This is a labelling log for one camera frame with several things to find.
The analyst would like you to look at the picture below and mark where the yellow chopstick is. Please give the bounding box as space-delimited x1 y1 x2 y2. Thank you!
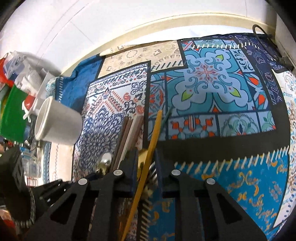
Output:
121 110 163 241

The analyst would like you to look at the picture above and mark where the dark green chopstick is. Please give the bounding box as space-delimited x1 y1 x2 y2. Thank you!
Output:
161 106 174 131

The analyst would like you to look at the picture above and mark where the silver spoon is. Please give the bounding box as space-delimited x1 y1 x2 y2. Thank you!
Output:
95 153 112 175

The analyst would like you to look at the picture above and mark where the white chopstick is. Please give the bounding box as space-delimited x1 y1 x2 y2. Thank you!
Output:
117 115 144 168

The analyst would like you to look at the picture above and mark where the white ceramic utensil cup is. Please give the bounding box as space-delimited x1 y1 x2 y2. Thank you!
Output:
35 96 83 146

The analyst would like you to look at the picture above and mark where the brown chopstick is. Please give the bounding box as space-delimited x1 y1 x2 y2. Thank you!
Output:
110 116 132 171

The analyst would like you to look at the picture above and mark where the patterned patchwork table mat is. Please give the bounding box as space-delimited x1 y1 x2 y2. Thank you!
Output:
55 34 295 240

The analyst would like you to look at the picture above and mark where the white bowl with red lid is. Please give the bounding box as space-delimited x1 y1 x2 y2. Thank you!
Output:
22 71 55 123

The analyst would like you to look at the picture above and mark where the red carton box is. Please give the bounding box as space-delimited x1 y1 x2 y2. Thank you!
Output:
0 58 14 88

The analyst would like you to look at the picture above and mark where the blue white plastic bag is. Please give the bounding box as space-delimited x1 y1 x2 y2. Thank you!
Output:
3 51 42 97

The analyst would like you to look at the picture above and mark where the black power cable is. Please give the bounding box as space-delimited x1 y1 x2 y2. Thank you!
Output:
252 24 293 70

